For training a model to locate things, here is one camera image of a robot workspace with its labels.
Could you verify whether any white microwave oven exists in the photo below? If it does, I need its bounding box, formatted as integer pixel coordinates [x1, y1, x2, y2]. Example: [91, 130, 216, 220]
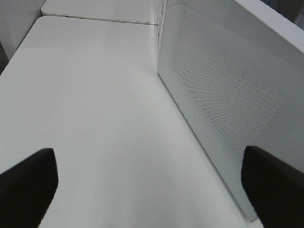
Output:
[156, 0, 304, 224]

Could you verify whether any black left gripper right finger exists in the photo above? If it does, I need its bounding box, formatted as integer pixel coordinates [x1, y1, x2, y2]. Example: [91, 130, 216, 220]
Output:
[241, 146, 304, 228]

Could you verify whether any white microwave door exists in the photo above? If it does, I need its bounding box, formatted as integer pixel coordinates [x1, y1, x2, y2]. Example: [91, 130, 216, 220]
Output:
[157, 3, 304, 224]

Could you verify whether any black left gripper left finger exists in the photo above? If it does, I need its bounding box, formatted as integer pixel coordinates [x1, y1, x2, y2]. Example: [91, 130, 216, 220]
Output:
[0, 148, 58, 228]

